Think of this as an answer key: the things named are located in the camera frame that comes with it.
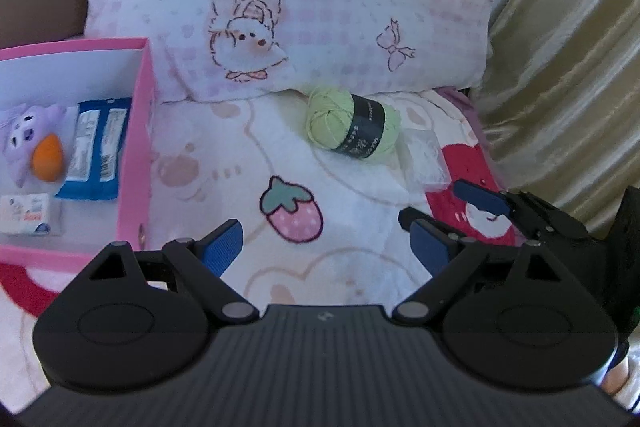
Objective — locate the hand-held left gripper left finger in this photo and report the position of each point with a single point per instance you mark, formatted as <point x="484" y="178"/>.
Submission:
<point x="225" y="247"/>

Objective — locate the pink checked pillow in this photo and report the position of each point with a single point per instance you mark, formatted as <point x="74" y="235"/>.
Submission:
<point x="325" y="7"/>

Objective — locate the blue wipes packet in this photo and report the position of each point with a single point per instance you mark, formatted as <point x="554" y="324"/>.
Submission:
<point x="92" y="147"/>

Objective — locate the green yarn ball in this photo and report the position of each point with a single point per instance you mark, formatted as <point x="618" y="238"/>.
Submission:
<point x="330" y="119"/>

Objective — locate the pink cardboard box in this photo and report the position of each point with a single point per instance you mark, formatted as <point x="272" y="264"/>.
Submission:
<point x="137" y="147"/>

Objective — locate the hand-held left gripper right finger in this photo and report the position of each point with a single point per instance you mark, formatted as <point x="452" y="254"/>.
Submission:
<point x="430" y="247"/>

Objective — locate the white tissue pack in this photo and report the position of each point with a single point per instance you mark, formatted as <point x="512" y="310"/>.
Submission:
<point x="27" y="212"/>

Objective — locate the clear plastic box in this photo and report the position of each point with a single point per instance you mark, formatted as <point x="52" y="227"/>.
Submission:
<point x="422" y="157"/>

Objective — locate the purple plush toy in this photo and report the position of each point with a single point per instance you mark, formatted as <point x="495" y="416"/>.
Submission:
<point x="25" y="132"/>

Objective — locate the gold satin curtain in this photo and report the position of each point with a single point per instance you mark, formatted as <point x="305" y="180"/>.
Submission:
<point x="565" y="57"/>

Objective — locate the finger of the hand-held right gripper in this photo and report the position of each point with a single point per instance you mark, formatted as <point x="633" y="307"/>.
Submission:
<point x="477" y="197"/>

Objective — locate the orange makeup sponge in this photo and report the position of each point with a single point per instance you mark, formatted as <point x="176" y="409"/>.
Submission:
<point x="47" y="157"/>

